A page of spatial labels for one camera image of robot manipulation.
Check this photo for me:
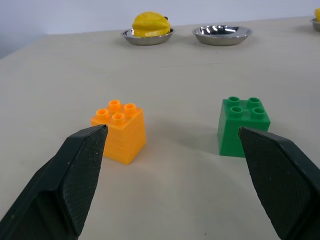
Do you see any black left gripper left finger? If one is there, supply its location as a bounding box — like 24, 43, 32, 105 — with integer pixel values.
0, 124, 109, 240

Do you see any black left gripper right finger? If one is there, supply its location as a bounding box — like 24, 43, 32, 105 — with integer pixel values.
237, 126, 320, 240

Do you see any green studded toy block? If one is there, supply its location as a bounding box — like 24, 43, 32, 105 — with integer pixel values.
217, 96, 271, 158

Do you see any yellow studded toy block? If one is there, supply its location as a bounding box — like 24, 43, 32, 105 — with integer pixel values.
90, 99, 147, 166

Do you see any steel dish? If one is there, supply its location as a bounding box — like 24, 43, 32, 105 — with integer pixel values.
309, 17, 320, 33
120, 27, 176, 46
191, 24, 254, 47

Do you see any yellow star fruit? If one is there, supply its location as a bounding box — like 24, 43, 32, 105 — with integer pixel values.
131, 11, 172, 38

